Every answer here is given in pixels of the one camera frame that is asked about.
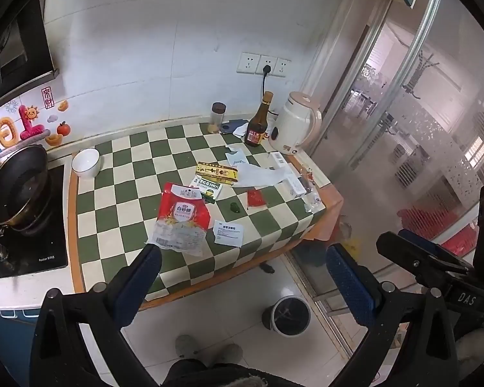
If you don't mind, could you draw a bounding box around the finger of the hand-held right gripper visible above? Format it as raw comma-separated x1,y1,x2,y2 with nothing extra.
398,228,470,267
376,232,474,280

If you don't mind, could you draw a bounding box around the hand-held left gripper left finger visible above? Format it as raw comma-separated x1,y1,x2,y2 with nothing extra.
34,244,164,387

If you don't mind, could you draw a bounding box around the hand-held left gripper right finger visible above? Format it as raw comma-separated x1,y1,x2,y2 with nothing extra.
326,243,461,387

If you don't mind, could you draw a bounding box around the black trash bin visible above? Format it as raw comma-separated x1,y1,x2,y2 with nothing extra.
262,295,312,338

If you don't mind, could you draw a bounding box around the red and white sugar bag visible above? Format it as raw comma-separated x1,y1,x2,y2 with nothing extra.
146,181,210,257

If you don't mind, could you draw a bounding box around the clear plastic wrapper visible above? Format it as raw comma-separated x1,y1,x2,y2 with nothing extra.
300,168,324,213

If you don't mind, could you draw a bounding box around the white paper sachet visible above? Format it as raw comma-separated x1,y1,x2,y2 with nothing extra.
212,220,245,248

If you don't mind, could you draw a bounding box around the green and white packet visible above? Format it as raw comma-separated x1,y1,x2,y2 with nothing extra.
189,175,225,204

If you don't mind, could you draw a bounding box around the white carton box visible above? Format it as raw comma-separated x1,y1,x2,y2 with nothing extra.
268,152,308,199

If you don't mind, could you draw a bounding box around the red sachet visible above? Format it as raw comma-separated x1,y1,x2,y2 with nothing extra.
246,188,266,209

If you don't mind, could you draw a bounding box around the yellow box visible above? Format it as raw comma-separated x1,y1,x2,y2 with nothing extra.
196,161,240,186

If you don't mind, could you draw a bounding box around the white plastic bag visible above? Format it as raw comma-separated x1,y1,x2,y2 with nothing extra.
225,144,251,168
234,163,292,188

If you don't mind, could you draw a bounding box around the person's right forearm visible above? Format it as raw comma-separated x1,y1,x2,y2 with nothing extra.
455,328,484,373

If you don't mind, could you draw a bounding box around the red crate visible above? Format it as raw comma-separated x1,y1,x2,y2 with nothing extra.
398,205,481,255

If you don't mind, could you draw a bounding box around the orange plastic object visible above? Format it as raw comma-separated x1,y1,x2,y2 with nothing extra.
330,221,362,251

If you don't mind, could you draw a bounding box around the green checkered tablecloth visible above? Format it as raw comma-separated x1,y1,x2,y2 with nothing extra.
68,123,328,296

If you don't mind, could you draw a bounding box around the grey slipper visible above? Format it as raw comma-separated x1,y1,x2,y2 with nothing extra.
211,343,243,366
175,334,205,360

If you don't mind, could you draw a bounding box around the black induction cooktop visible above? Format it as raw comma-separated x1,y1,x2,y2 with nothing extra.
0,163,69,280

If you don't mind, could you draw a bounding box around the glass sliding door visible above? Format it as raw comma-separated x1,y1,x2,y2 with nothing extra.
310,0,484,259

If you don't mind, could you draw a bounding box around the person's dark clothing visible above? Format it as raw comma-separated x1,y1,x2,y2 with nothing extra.
160,359,293,387

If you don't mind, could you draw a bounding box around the white bowl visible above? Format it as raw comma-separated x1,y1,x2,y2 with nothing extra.
71,148,102,179

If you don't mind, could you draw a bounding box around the blue cabinet door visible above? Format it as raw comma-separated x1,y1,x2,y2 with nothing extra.
0,305,38,373

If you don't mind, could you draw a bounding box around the black wok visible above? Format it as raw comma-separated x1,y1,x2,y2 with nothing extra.
0,144,52,300

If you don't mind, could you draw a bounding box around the white electric kettle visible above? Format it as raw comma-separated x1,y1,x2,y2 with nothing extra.
268,91,323,156

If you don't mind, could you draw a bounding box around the glass jar brown lid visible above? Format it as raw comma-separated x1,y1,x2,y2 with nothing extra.
207,102,227,135

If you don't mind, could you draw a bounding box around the dark blue pouch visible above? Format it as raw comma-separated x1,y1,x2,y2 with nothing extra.
219,118,249,136

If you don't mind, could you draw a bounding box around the dark glass bottle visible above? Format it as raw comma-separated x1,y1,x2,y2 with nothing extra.
244,91,275,148

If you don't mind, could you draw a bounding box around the black range hood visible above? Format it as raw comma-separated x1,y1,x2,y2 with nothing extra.
0,0,60,106

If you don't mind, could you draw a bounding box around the group of colourful wall stickers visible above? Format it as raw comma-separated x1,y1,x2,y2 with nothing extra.
0,84,72,163

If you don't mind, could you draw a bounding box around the white wall socket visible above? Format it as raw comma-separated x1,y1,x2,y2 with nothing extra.
257,54,279,77
237,51,261,75
275,57,293,78

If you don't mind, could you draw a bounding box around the black power cable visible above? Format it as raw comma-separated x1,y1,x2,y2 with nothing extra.
260,64,273,104

